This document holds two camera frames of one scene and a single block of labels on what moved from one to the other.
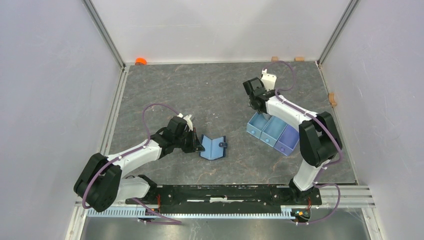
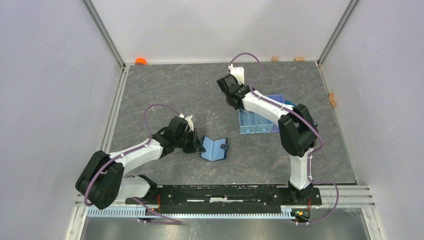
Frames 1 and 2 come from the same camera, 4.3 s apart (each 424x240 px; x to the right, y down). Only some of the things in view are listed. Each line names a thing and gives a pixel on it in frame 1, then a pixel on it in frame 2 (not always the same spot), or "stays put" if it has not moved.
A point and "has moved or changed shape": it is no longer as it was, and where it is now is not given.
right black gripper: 249,101 -> 240,86
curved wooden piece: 332,100 stays put
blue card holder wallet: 214,148 stays put
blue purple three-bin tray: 278,134 has moved or changed shape
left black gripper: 195,145 stays put
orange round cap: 140,61 stays put
